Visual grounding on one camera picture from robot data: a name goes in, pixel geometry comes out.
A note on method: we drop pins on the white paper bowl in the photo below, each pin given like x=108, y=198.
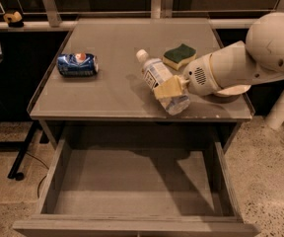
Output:
x=232, y=91

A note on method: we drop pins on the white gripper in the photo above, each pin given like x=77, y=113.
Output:
x=197, y=77

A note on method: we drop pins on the open grey top drawer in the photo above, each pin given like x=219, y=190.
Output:
x=137, y=192

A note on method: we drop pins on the black table leg stand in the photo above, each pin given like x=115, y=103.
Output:
x=16, y=137

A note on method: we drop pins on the yellow black tape dispenser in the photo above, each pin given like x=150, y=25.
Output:
x=13, y=19

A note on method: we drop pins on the clear plastic water bottle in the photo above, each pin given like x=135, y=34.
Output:
x=155, y=73

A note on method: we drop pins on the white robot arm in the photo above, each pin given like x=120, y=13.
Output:
x=233, y=69

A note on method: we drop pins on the crushed blue soda can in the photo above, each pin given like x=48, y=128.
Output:
x=77, y=65

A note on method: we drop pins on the green and yellow sponge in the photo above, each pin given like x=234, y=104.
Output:
x=177, y=57

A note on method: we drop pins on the metal window railing frame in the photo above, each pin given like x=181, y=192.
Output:
x=58, y=15

